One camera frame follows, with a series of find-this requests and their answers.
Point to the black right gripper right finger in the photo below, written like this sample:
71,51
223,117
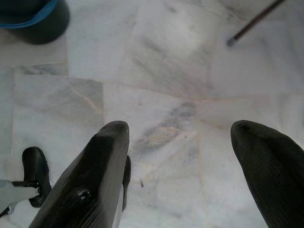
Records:
273,175

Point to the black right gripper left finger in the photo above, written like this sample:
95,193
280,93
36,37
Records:
95,171

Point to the dark round rubbish bin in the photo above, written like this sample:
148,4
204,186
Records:
45,33

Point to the blue plastic bin liner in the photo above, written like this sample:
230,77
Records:
35,15

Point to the black robot right foot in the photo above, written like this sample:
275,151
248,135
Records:
127,175

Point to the silver robot left leg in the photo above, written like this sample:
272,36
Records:
14,192

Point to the dark thin pole grey tip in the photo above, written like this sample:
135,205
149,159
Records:
254,22

